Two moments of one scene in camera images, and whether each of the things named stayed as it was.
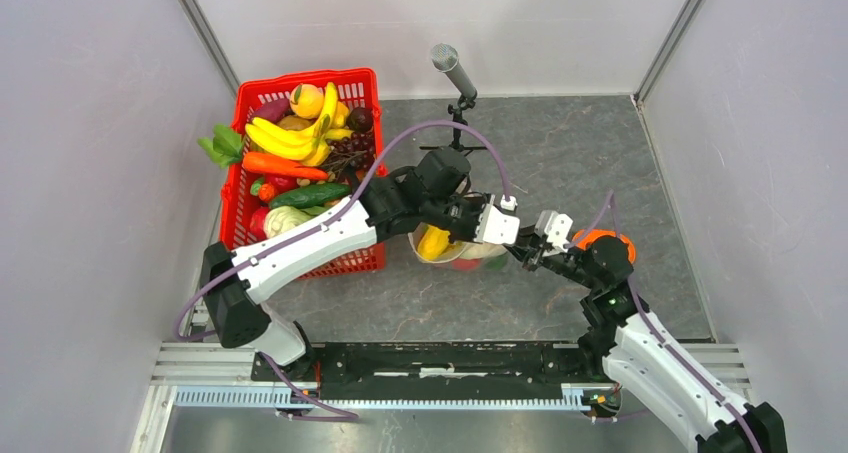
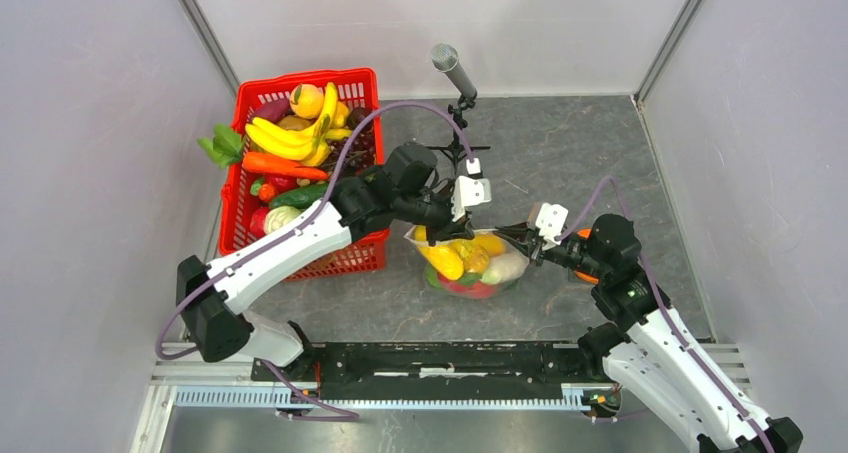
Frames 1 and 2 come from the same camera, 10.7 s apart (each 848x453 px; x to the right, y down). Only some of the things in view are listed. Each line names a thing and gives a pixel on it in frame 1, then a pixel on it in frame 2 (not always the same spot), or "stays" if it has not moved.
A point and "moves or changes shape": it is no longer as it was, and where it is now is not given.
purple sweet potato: [273, 110] stays
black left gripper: [478, 203] stays
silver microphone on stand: [445, 59] stays
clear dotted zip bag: [459, 250] moves or changes shape
